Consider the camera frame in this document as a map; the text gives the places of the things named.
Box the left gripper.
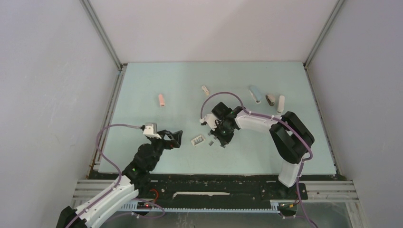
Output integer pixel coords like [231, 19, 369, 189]
[148, 130, 182, 170]

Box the staple box tray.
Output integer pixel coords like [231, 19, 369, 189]
[191, 135, 205, 147]

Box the blue stapler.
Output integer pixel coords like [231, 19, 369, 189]
[249, 85, 262, 104]

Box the beige stapler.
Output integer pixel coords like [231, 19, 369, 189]
[265, 94, 276, 106]

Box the white stapler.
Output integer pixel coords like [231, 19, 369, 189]
[277, 95, 285, 114]

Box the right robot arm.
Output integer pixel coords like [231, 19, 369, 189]
[200, 102, 315, 199]

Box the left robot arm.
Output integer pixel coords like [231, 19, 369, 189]
[56, 130, 183, 228]

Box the pink stapler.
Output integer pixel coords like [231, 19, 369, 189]
[158, 94, 166, 107]

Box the small cream stapler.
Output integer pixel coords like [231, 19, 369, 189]
[201, 85, 210, 96]

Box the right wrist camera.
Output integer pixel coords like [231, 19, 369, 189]
[199, 114, 220, 131]

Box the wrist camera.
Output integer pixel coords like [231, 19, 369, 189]
[143, 123, 162, 139]
[199, 114, 220, 131]

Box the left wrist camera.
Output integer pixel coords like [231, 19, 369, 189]
[143, 123, 162, 139]

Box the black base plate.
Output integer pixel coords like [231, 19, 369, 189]
[139, 174, 308, 209]

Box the blue cable duct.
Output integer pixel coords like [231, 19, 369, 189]
[117, 201, 280, 213]

